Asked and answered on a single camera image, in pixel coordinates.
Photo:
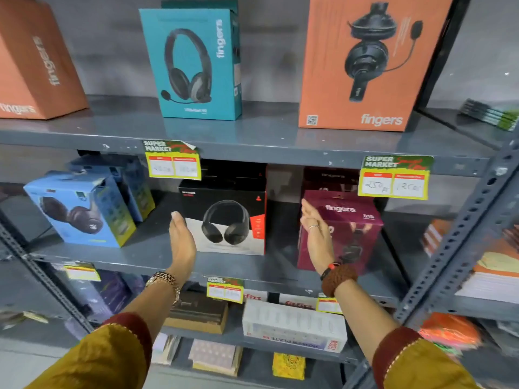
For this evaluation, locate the bright orange packet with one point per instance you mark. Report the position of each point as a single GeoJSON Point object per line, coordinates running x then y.
{"type": "Point", "coordinates": [448, 330]}

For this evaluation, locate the teal headset box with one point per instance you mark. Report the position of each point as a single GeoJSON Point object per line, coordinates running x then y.
{"type": "Point", "coordinates": [186, 64]}

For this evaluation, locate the stack of dark green books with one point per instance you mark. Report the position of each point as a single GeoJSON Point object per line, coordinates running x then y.
{"type": "Point", "coordinates": [490, 114]}

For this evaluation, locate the large orange headset box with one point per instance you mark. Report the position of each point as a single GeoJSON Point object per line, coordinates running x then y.
{"type": "Point", "coordinates": [365, 56]}

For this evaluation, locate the person's right hand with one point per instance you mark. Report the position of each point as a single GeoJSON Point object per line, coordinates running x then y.
{"type": "Point", "coordinates": [320, 247]}

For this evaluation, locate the dark maroon box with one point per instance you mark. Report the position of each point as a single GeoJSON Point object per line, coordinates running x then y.
{"type": "Point", "coordinates": [330, 178]}

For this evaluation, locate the plain black box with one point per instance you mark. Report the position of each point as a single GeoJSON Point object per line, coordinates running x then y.
{"type": "Point", "coordinates": [235, 172]}

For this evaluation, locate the mustard right sleeve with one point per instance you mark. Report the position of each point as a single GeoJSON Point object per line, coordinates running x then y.
{"type": "Point", "coordinates": [417, 364]}

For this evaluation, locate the person's left fingers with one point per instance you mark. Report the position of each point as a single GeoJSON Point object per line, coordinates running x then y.
{"type": "Point", "coordinates": [177, 226]}

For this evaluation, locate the gold wristwatch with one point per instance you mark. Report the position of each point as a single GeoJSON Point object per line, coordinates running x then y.
{"type": "Point", "coordinates": [164, 279]}

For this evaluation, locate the black and red wristband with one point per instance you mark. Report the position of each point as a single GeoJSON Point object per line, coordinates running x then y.
{"type": "Point", "coordinates": [329, 269]}

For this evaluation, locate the person's left hand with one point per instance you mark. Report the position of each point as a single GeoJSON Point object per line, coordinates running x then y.
{"type": "Point", "coordinates": [181, 247]}

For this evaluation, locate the person's right forearm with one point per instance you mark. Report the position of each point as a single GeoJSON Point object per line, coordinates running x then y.
{"type": "Point", "coordinates": [363, 318]}

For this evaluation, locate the pink beige flat box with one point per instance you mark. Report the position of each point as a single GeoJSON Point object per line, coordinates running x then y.
{"type": "Point", "coordinates": [215, 356]}

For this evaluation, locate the person's right fingers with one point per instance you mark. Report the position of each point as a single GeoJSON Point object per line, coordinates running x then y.
{"type": "Point", "coordinates": [313, 220]}

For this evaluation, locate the plain orange product box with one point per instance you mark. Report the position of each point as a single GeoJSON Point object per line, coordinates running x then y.
{"type": "Point", "coordinates": [32, 56]}

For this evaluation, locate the white flat packet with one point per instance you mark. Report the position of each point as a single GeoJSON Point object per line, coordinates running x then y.
{"type": "Point", "coordinates": [165, 349]}

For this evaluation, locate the maroon headphone box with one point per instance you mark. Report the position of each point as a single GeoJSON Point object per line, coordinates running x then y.
{"type": "Point", "coordinates": [348, 238]}

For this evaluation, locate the dark metal shelf rack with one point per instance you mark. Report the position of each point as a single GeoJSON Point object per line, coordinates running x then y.
{"type": "Point", "coordinates": [450, 121]}

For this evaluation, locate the orange covered book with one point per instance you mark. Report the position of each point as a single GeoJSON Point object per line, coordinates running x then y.
{"type": "Point", "coordinates": [436, 236]}

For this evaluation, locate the dark teal box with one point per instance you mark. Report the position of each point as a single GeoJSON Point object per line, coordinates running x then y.
{"type": "Point", "coordinates": [198, 3]}

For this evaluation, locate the black and white headphone box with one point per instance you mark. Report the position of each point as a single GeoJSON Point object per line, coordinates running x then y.
{"type": "Point", "coordinates": [225, 222]}

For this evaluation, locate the grey metal shelf rack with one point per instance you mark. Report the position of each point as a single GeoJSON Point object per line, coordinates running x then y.
{"type": "Point", "coordinates": [263, 133]}

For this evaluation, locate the mustard sleeve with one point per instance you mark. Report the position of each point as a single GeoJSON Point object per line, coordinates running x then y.
{"type": "Point", "coordinates": [97, 356]}
{"type": "Point", "coordinates": [417, 364]}

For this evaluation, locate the yellow patterned box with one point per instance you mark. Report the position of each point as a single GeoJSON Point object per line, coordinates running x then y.
{"type": "Point", "coordinates": [288, 366]}

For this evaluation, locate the light blue headphone box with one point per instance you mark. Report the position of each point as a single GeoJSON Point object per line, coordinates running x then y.
{"type": "Point", "coordinates": [77, 210]}

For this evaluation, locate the yellow green price label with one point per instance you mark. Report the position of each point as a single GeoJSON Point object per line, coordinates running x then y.
{"type": "Point", "coordinates": [82, 272]}
{"type": "Point", "coordinates": [173, 162]}
{"type": "Point", "coordinates": [329, 305]}
{"type": "Point", "coordinates": [225, 290]}
{"type": "Point", "coordinates": [394, 178]}

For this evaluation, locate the brown cardboard box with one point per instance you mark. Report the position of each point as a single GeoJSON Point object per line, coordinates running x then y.
{"type": "Point", "coordinates": [198, 313]}

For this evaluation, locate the long white product box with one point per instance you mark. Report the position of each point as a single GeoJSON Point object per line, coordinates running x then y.
{"type": "Point", "coordinates": [294, 324]}

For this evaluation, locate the person's left forearm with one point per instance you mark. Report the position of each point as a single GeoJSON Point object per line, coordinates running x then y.
{"type": "Point", "coordinates": [151, 301]}

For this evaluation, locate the stack of orange white notebooks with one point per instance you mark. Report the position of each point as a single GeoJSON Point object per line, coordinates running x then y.
{"type": "Point", "coordinates": [492, 275]}

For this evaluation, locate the white box with red print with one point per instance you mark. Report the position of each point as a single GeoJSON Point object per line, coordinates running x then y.
{"type": "Point", "coordinates": [256, 296]}
{"type": "Point", "coordinates": [298, 301]}

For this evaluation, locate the mustard left sleeve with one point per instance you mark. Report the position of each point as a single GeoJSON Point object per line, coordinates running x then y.
{"type": "Point", "coordinates": [97, 356]}

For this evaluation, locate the purple product box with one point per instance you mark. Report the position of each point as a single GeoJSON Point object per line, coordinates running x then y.
{"type": "Point", "coordinates": [111, 293]}

